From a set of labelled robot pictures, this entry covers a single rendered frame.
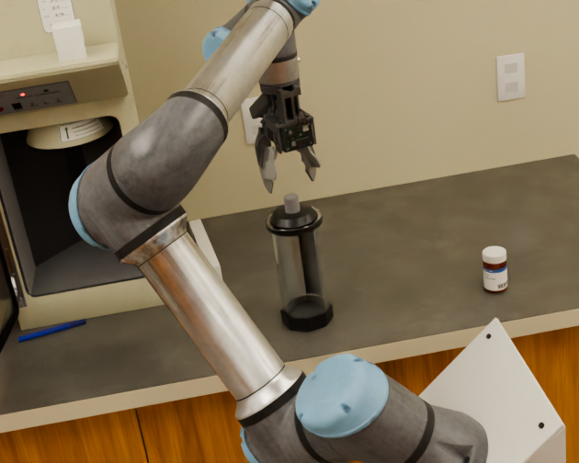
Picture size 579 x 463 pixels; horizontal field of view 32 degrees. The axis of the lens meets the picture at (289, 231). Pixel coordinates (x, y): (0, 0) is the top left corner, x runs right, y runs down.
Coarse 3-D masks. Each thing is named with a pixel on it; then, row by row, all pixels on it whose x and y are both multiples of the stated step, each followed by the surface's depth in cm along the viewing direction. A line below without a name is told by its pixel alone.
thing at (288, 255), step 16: (272, 224) 191; (288, 240) 190; (304, 240) 190; (320, 240) 194; (288, 256) 192; (304, 256) 192; (320, 256) 194; (288, 272) 194; (304, 272) 193; (320, 272) 195; (288, 288) 196; (304, 288) 195; (320, 288) 196; (288, 304) 198; (304, 304) 196; (320, 304) 197
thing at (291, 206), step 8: (288, 200) 190; (296, 200) 190; (280, 208) 194; (288, 208) 191; (296, 208) 191; (304, 208) 193; (312, 208) 193; (272, 216) 192; (280, 216) 191; (288, 216) 190; (296, 216) 190; (304, 216) 190; (312, 216) 191; (280, 224) 190; (288, 224) 189; (296, 224) 189; (304, 224) 189
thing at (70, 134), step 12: (84, 120) 200; (96, 120) 202; (108, 120) 206; (36, 132) 201; (48, 132) 199; (60, 132) 199; (72, 132) 199; (84, 132) 200; (96, 132) 202; (36, 144) 201; (48, 144) 200; (60, 144) 199; (72, 144) 199
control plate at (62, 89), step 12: (48, 84) 183; (60, 84) 184; (0, 96) 184; (12, 96) 185; (24, 96) 185; (36, 96) 186; (48, 96) 187; (60, 96) 188; (72, 96) 189; (12, 108) 189; (24, 108) 190; (36, 108) 190
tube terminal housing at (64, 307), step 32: (0, 0) 185; (32, 0) 185; (96, 0) 187; (0, 32) 187; (32, 32) 188; (96, 32) 189; (128, 96) 195; (0, 128) 195; (32, 128) 195; (128, 128) 198; (96, 288) 212; (128, 288) 213; (32, 320) 213; (64, 320) 214
